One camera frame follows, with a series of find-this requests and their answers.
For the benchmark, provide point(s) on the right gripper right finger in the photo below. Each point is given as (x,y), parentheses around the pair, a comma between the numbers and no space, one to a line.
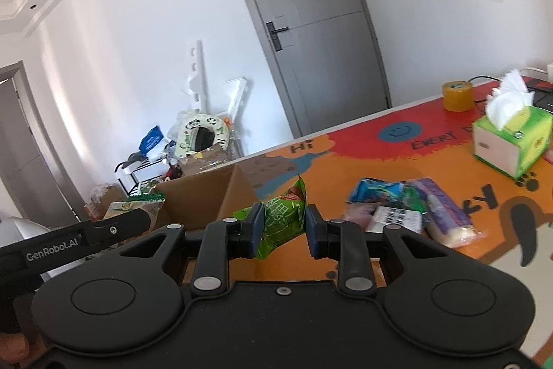
(345,243)

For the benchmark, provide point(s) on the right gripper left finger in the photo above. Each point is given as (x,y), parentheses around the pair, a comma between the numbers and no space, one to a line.
(224,241)

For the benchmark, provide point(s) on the pink snack pack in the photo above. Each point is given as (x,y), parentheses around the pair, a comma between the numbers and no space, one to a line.
(360,213)

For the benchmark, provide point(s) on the white labelled snack pack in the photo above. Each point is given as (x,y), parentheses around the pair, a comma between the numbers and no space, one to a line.
(387,216)

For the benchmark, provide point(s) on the blue snack packet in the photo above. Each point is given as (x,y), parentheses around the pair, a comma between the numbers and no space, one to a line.
(375,190)

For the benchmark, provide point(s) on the green snack packet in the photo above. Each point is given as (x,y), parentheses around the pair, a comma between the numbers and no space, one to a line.
(283,221)

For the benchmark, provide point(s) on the purple bread pack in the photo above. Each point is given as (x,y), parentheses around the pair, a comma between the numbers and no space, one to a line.
(447,223)

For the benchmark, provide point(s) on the person left hand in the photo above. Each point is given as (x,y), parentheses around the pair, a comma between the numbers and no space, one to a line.
(14,348)

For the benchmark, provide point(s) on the SF cardboard box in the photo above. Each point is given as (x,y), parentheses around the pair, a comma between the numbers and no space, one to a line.
(204,160)

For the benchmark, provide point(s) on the small brown cardboard box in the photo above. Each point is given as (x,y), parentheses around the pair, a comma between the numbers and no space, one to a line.
(101,198)

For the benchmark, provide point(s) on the panda toilet seat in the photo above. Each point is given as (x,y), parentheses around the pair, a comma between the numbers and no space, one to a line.
(197,132)

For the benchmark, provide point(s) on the blue plastic bag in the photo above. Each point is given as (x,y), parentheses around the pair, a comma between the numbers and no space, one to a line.
(150,141)

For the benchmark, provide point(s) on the tall white foam board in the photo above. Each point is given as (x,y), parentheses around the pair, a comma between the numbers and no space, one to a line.
(194,85)

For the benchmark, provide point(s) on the yellow tape roll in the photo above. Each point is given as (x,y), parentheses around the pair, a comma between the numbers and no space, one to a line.
(457,96)

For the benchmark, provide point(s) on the green tissue box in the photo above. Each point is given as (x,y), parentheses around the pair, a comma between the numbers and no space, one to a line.
(513,133)

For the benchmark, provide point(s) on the grey door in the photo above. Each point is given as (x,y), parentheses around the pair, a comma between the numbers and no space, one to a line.
(324,58)

